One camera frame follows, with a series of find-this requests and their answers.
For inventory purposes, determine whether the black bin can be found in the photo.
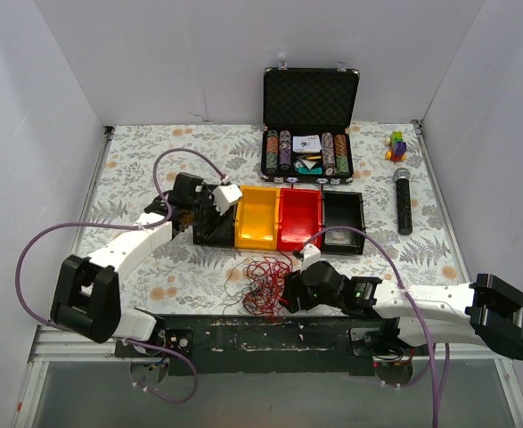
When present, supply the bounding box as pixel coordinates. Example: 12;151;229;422
321;191;365;255
192;184;242;247

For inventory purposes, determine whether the red wire tangle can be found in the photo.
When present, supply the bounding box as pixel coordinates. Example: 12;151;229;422
241;251;294;323

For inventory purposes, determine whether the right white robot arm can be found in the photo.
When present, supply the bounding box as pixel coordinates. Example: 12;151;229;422
281;261;523;361

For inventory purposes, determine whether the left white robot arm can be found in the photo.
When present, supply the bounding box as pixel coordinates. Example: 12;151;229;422
51;173;242;357

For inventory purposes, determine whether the yellow bin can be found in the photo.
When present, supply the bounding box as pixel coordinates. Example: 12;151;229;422
234;185;281;251

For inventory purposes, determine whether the red bin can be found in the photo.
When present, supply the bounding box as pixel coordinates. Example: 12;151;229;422
276;188;323;252

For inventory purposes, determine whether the floral table mat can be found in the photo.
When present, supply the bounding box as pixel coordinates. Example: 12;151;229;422
75;122;468;315

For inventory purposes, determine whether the playing card deck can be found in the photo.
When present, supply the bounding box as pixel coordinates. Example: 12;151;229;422
292;135;322;153

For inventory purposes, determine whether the black poker chip case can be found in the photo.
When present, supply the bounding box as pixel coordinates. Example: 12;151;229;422
260;63;360;185

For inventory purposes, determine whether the black microphone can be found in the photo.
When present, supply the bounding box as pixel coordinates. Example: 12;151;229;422
393;168;413;235

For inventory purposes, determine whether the colourful toy block car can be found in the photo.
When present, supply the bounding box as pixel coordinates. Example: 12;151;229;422
385;131;407;162

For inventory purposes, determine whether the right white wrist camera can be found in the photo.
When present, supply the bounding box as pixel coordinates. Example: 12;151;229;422
292;243;321;271

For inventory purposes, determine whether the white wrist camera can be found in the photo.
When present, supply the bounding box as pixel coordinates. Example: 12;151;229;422
292;243;321;271
212;184;242;215

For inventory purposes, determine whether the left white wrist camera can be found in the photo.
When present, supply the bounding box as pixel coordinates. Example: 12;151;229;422
212;184;242;215

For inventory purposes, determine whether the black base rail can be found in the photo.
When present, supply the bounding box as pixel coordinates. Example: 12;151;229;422
95;311;431;376

